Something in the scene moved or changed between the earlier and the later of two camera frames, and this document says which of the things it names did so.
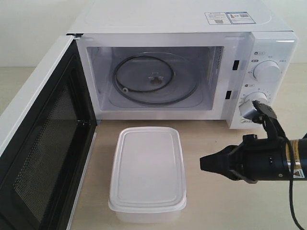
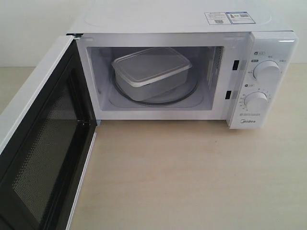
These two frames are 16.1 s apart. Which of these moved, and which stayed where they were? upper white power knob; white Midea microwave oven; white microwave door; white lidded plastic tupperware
Moved: white lidded plastic tupperware
Stayed: white Midea microwave oven; upper white power knob; white microwave door
